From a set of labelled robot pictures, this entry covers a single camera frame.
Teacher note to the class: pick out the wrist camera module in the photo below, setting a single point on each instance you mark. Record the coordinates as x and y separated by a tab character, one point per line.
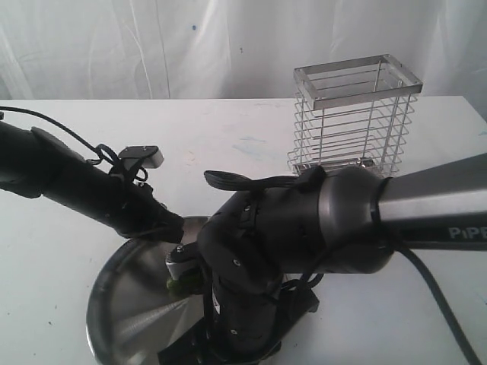
182	260
146	156

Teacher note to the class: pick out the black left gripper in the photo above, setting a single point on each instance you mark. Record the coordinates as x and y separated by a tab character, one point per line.
141	216

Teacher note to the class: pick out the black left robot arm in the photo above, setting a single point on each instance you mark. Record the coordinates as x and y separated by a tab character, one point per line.
34	163

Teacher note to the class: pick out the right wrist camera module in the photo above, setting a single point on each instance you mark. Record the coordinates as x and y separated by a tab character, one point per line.
182	260

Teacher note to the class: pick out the steel wire rack basket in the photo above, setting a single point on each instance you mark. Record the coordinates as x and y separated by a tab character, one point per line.
353	113

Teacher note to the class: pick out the round stainless steel plate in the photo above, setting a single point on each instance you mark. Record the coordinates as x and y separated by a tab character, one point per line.
131	317

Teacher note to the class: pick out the green cucumber piece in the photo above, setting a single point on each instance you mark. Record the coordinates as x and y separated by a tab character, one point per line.
184	287

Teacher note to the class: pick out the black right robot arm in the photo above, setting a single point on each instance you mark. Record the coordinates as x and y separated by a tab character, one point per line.
265	249

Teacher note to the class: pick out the white backdrop curtain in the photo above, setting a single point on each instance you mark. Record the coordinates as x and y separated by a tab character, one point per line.
222	49

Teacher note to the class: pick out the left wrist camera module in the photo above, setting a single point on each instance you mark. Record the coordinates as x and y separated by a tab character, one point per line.
146	156

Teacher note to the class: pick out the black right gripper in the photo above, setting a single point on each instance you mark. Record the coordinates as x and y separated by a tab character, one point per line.
239	329

